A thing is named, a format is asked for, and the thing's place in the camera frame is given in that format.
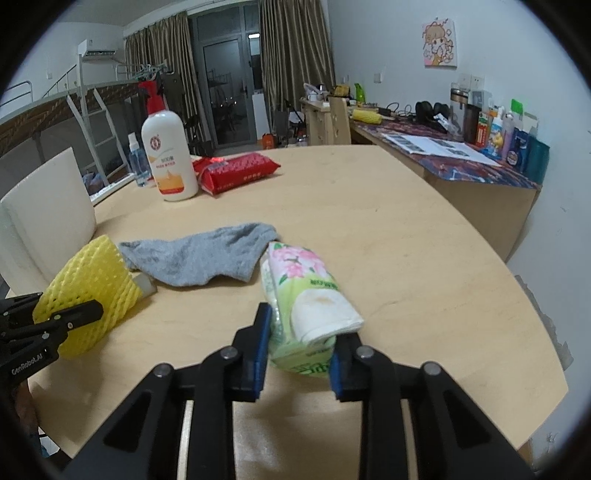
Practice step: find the yellow textured object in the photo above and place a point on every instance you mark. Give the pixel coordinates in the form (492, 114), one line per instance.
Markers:
(367, 116)

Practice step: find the printed paper sheets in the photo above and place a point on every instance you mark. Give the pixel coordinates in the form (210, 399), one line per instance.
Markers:
(438, 148)

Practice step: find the metal bunk bed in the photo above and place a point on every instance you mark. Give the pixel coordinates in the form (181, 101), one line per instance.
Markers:
(134, 71)
(46, 115)

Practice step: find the floral tissue pack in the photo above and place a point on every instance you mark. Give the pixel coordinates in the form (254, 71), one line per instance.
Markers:
(300, 277)

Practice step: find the white lotion bottle red pump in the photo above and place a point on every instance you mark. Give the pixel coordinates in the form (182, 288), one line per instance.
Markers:
(168, 161)

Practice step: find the white foam box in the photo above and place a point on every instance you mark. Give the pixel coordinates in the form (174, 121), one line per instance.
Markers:
(46, 207)

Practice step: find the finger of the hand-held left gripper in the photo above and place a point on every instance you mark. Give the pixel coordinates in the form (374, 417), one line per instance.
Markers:
(21, 304)
(78, 314)

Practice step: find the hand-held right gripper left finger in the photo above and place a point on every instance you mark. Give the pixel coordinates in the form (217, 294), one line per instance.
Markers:
(256, 355)

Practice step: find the wooden desk with drawers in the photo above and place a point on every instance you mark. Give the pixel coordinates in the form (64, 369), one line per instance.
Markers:
(316, 122)

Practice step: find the small clear spray bottle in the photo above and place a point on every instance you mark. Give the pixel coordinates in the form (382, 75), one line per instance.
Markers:
(137, 161)

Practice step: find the red wet wipes pack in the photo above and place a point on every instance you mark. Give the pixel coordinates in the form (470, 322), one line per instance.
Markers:
(240, 173)

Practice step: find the blue patterned quilt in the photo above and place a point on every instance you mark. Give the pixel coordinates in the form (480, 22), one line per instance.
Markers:
(92, 182)

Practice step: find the white bunk bed ladder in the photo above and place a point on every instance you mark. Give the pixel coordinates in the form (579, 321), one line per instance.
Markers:
(99, 134)

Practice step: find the green bottle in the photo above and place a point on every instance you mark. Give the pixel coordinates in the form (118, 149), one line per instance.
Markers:
(360, 94)

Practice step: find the printed desk cover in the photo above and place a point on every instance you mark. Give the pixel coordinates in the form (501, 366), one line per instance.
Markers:
(461, 170)

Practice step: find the red snack packet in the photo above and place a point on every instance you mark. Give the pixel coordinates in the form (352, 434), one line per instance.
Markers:
(203, 164)

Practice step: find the cartoon wall poster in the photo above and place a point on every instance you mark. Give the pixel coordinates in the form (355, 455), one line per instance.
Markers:
(439, 44)

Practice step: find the yellow foam fruit net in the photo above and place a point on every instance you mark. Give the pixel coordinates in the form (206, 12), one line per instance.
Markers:
(87, 286)

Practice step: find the wooden side desk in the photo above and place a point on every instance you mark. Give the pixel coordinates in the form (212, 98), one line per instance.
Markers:
(480, 212)

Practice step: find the orange bag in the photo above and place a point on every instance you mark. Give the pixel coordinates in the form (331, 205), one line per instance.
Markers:
(268, 140)

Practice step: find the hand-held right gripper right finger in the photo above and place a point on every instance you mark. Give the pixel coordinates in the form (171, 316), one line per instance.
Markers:
(339, 374)

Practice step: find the wooden chair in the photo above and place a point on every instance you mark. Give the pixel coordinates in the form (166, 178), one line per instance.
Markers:
(340, 122)

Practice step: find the white air conditioner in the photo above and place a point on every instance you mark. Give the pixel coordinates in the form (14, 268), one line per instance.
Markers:
(97, 48)

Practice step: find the brown curtain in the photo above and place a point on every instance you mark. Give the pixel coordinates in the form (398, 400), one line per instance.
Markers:
(295, 55)
(157, 46)

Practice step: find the dark hanging clothes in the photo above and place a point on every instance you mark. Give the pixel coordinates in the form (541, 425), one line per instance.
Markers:
(173, 92)

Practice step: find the grey sock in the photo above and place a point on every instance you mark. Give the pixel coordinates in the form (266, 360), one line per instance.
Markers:
(198, 256)

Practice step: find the yellow box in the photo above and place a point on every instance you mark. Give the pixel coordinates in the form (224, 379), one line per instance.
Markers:
(341, 91)

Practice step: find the black headphones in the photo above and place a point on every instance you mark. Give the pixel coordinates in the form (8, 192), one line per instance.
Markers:
(429, 115)

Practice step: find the row of toiletry bottles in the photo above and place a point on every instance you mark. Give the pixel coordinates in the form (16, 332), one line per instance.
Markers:
(508, 138)

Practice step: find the glass balcony door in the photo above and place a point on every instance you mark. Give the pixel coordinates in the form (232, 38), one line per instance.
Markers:
(226, 78)

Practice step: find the white wall socket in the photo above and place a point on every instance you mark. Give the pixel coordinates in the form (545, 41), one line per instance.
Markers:
(471, 81)

